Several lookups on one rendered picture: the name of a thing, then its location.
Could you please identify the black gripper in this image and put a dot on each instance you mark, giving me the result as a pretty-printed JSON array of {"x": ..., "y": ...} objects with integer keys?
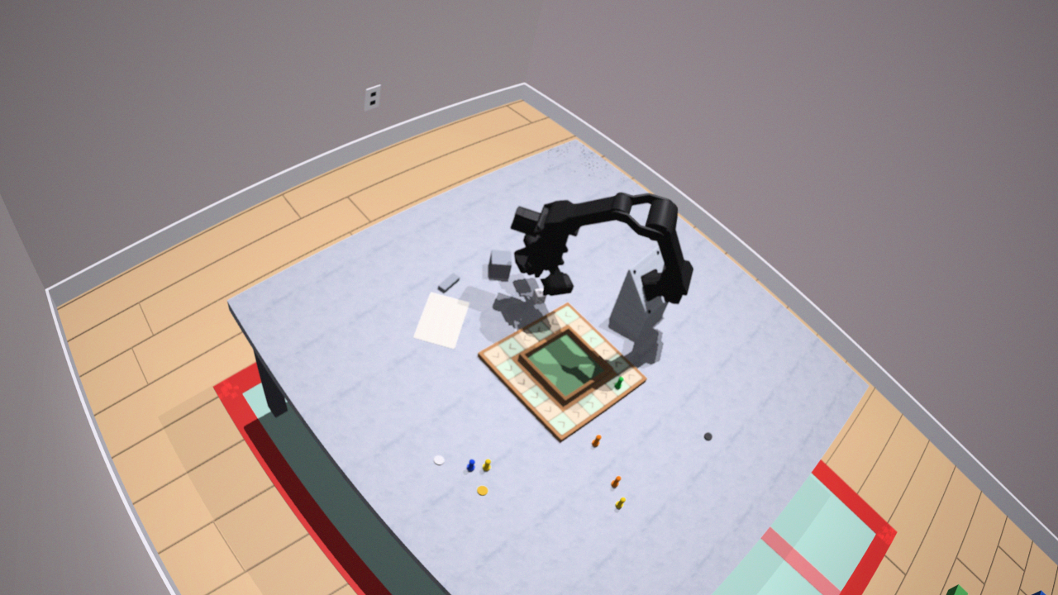
[{"x": 557, "y": 282}]

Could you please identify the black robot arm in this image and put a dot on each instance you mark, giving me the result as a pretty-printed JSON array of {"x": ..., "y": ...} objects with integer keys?
[{"x": 560, "y": 219}]

